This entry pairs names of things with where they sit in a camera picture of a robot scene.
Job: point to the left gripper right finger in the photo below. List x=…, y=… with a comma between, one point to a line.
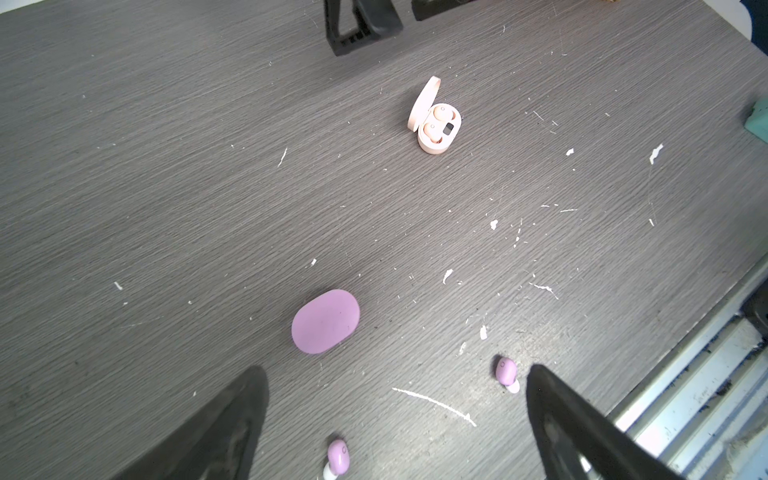
x=568, y=429

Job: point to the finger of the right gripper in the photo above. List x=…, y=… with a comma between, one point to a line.
x=425, y=9
x=375, y=19

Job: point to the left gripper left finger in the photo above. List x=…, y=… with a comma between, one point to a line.
x=217, y=442

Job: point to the pink earbud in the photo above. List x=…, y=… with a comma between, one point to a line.
x=443, y=113
x=433, y=132

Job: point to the purple earbud right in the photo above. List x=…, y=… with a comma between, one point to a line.
x=506, y=373

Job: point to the purple earbud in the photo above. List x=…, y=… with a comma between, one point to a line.
x=338, y=460
x=506, y=373

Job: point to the purple earbud left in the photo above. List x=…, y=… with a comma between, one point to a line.
x=338, y=460

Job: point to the teal small box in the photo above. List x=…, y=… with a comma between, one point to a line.
x=757, y=121

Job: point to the aluminium front rail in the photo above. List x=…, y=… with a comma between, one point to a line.
x=702, y=410

